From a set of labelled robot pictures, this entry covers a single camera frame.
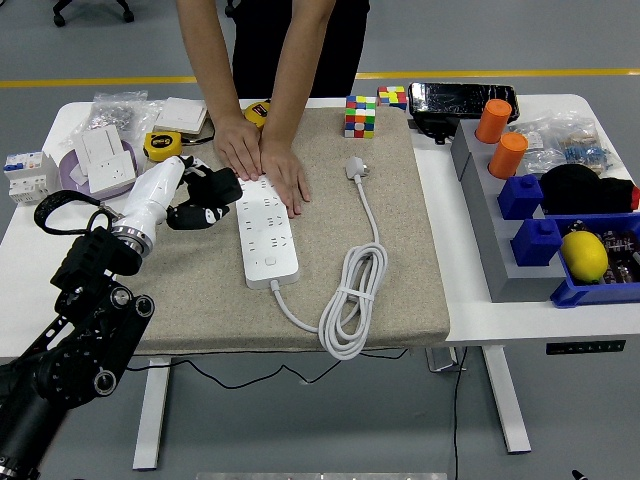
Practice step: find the person's right hand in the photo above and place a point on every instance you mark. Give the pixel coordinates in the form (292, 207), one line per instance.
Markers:
(240, 150)

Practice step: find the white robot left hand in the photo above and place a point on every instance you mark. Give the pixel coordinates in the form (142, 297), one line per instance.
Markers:
(155, 190)

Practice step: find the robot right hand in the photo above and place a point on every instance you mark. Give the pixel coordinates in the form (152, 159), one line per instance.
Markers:
(579, 475)

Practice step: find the person's left hand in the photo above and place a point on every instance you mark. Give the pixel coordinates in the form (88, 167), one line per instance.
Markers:
(285, 172)

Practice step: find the black plug adapter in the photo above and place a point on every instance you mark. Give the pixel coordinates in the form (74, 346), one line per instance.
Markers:
(220, 185)

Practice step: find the white power strip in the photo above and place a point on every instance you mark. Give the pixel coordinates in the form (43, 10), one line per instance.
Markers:
(265, 240)

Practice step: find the person's right forearm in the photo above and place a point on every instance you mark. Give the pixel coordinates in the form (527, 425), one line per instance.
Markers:
(210, 55)

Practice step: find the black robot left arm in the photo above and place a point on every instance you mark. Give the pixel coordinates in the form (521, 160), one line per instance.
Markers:
(85, 340)

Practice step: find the person's left forearm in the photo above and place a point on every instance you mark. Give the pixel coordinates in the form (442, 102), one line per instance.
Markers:
(299, 60)

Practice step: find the yellow and black tape measure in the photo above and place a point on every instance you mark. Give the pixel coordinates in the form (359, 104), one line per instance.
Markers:
(255, 112)

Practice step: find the clear bag of screws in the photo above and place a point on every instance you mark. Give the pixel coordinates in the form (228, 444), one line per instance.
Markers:
(117, 112)

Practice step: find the purple bowl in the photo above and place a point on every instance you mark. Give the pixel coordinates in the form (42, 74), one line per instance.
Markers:
(67, 172)

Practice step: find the large Rubik's cube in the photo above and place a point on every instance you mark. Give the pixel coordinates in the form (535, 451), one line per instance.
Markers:
(360, 117)

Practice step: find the white table leg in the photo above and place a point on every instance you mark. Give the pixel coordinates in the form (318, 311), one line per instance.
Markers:
(505, 400)
(150, 410)

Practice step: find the beige fabric mat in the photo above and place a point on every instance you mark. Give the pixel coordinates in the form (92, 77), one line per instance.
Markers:
(200, 300)

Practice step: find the person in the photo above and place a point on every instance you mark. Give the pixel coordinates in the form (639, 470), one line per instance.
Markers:
(300, 40)

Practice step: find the white circuit breaker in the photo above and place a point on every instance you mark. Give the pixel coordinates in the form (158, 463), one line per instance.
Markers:
(30, 177)

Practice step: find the black table control panel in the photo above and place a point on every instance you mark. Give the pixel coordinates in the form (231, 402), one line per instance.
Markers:
(585, 347)

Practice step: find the small Rubik's cube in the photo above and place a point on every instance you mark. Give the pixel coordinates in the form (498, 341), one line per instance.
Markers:
(391, 97)

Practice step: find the blue plastic bin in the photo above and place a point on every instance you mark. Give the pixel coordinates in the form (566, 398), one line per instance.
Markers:
(575, 295)

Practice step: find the black glossy case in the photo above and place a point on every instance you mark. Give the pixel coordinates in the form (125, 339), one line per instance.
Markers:
(462, 100)

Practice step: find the orange cylinder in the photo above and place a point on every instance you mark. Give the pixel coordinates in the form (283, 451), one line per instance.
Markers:
(493, 120)
(507, 155)

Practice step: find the yellow lemon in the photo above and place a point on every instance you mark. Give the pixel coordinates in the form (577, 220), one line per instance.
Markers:
(583, 256)

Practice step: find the dark electronic components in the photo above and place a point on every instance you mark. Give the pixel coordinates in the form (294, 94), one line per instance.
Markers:
(622, 255)

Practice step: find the grey stepped block holder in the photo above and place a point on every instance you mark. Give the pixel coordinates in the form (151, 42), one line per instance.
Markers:
(500, 250)

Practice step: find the blue block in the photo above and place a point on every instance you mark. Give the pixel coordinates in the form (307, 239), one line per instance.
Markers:
(537, 242)
(520, 196)

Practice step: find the black die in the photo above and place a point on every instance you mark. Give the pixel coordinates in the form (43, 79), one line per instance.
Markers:
(575, 227)

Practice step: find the clear bag of small parts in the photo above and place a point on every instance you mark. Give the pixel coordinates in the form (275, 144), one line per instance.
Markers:
(532, 147)

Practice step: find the red item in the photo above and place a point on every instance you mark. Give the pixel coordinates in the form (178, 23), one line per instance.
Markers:
(635, 197)

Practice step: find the black cloth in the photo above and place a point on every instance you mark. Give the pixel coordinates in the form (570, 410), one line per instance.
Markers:
(585, 190)

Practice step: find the clear bag of resistors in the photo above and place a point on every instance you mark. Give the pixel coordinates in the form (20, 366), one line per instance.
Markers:
(587, 147)

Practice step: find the white wall socket plate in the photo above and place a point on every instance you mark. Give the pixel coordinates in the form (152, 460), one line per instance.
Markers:
(112, 172)

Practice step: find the flat white switch panel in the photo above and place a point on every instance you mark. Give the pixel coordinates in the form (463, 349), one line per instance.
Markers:
(179, 117)

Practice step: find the white switch panel box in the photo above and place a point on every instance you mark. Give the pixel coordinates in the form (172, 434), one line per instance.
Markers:
(100, 142)

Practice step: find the grey bracket under table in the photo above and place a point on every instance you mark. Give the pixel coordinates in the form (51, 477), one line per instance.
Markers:
(442, 360)

